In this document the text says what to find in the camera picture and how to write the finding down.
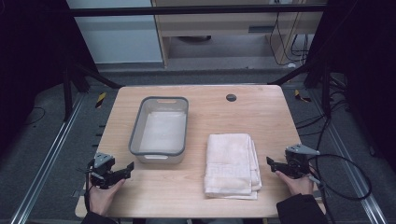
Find yellow black floor tape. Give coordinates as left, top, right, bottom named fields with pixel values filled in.
left=94, top=91, right=107, bottom=109
left=293, top=89, right=313, bottom=104

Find person's right hand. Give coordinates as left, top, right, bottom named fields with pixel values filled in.
left=275, top=170, right=316, bottom=197

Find folded white towel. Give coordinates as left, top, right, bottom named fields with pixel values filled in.
left=203, top=133, right=263, bottom=201

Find white basin with grey rim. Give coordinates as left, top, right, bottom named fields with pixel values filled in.
left=128, top=95, right=190, bottom=165

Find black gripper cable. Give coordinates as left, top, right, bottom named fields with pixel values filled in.
left=305, top=153, right=374, bottom=224
left=77, top=159, right=95, bottom=213

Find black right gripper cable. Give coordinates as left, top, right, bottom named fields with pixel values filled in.
left=305, top=153, right=374, bottom=224

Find light wooden desk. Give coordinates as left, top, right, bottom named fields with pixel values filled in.
left=150, top=0, right=329, bottom=68

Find black floor cables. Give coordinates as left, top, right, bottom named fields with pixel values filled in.
left=294, top=73, right=354, bottom=138

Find black horizontal bar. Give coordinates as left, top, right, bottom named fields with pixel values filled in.
left=66, top=4, right=328, bottom=19

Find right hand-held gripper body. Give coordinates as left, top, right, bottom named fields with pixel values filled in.
left=284, top=143, right=321, bottom=180

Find black metal stand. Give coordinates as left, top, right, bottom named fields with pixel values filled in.
left=61, top=61, right=124, bottom=123
left=268, top=61, right=333, bottom=119

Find person's left hand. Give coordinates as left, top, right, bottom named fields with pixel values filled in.
left=88, top=176, right=127, bottom=217

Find aluminium floor rail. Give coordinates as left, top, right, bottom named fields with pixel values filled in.
left=9, top=92, right=86, bottom=224
left=309, top=89, right=389, bottom=224

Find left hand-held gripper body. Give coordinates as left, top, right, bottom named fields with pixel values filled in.
left=88, top=151, right=120, bottom=189

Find dark curtain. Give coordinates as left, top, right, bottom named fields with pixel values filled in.
left=0, top=0, right=98, bottom=160
left=304, top=0, right=396, bottom=174

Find white cabinet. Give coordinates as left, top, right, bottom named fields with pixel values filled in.
left=65, top=0, right=164, bottom=65

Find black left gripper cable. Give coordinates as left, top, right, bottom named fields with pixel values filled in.
left=77, top=159, right=95, bottom=213

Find black cables under desk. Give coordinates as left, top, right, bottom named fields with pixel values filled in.
left=268, top=11, right=310, bottom=67

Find thin black floor cable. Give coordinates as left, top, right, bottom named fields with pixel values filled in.
left=23, top=106, right=47, bottom=126

